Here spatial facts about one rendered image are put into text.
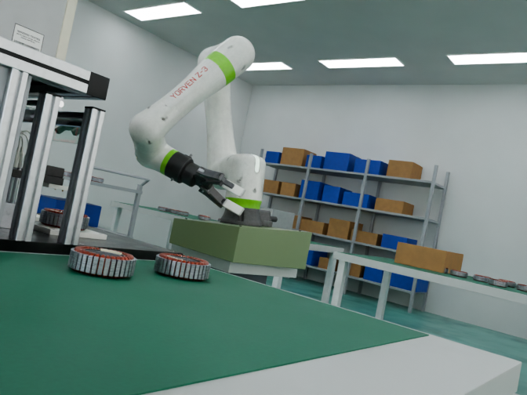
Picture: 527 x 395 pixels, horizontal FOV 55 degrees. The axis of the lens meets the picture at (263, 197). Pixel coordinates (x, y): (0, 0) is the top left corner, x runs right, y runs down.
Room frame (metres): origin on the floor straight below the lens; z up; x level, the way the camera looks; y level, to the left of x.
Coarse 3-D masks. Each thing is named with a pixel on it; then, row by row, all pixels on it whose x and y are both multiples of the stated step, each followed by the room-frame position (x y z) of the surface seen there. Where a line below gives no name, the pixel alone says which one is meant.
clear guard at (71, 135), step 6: (30, 108) 1.33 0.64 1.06; (60, 126) 1.52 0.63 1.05; (66, 126) 1.49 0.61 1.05; (54, 132) 1.57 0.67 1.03; (60, 132) 1.54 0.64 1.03; (66, 132) 1.52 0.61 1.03; (72, 132) 1.50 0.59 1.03; (78, 132) 1.47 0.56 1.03; (54, 138) 1.59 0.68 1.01; (60, 138) 1.56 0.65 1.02; (66, 138) 1.54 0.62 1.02; (72, 138) 1.52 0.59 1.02
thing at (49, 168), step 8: (48, 168) 1.15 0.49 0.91; (56, 168) 1.17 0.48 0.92; (16, 176) 1.10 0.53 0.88; (48, 176) 1.15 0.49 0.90; (56, 176) 1.17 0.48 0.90; (16, 184) 1.11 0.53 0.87; (48, 184) 1.17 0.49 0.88; (56, 184) 1.17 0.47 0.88; (8, 192) 1.12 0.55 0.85; (16, 192) 1.11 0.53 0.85; (8, 200) 1.12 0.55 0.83
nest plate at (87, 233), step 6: (36, 222) 1.23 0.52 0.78; (36, 228) 1.17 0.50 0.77; (42, 228) 1.16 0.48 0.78; (48, 228) 1.15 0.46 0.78; (54, 228) 1.17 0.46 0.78; (54, 234) 1.15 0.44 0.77; (84, 234) 1.20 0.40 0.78; (90, 234) 1.22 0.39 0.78; (96, 234) 1.23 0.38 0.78; (102, 234) 1.24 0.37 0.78
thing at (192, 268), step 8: (160, 256) 1.02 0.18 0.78; (168, 256) 1.01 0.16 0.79; (176, 256) 1.07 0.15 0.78; (184, 256) 1.08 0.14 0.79; (160, 264) 1.00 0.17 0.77; (168, 264) 0.99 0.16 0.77; (176, 264) 0.99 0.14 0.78; (184, 264) 0.99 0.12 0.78; (192, 264) 0.99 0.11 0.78; (200, 264) 1.01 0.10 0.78; (208, 264) 1.04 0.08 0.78; (160, 272) 1.00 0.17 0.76; (168, 272) 0.99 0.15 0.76; (176, 272) 0.99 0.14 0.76; (184, 272) 1.00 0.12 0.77; (192, 272) 0.99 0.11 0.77; (200, 272) 1.01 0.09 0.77; (208, 272) 1.03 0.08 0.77; (192, 280) 1.00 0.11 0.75; (200, 280) 1.02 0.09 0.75
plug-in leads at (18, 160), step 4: (20, 132) 1.10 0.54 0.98; (20, 136) 1.11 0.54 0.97; (28, 140) 1.14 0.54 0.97; (20, 148) 1.15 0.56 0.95; (16, 152) 1.11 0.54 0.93; (20, 152) 1.15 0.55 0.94; (16, 156) 1.11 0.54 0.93; (20, 156) 1.15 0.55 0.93; (24, 156) 1.14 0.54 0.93; (16, 160) 1.11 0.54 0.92; (20, 160) 1.15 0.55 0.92; (24, 160) 1.14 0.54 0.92; (16, 164) 1.11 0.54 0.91; (20, 164) 1.15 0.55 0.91; (16, 168) 1.11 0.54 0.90; (20, 168) 1.15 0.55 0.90
